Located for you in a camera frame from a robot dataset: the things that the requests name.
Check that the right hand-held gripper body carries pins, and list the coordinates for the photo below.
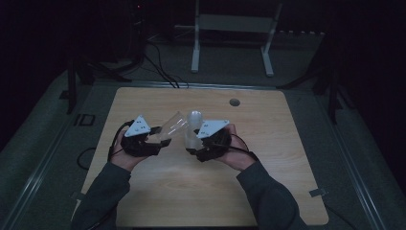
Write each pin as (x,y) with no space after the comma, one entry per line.
(215,143)

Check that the clear plastic cup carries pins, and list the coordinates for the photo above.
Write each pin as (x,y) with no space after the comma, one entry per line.
(174,126)

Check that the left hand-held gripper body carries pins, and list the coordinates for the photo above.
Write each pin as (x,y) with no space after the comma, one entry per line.
(140,145)

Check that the white metal stand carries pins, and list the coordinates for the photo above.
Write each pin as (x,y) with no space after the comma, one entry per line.
(230,24)

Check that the dark equipment with red light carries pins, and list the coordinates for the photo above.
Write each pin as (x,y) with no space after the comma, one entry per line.
(137,28)

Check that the grey tape strip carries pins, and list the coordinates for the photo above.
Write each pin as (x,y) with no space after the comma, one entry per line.
(76,195)
(318,192)

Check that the person's left hand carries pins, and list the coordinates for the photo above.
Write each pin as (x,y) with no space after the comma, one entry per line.
(126,159)

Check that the person's right hand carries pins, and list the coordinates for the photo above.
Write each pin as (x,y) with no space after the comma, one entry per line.
(237,158)

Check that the black metal stand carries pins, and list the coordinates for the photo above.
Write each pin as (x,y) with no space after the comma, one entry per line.
(332,96)
(72,86)

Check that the white plastic cup stack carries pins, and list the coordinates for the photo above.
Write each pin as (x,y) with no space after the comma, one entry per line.
(193,127)

